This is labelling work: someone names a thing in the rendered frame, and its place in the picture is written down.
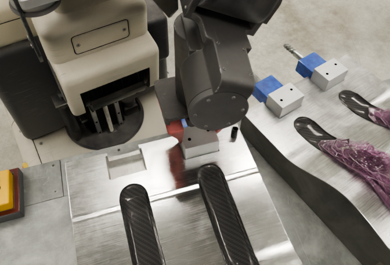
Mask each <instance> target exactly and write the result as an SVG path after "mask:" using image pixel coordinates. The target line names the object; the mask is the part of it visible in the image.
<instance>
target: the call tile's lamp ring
mask: <svg viewBox="0 0 390 265"><path fill-rule="evenodd" d="M9 171H10V172H11V173H13V172H14V190H15V208H14V209H10V210H6V211H3V212H0V217H1V216H5V215H9V214H12V213H16V212H19V211H20V202H19V168H14V169H10V170H9Z"/></svg>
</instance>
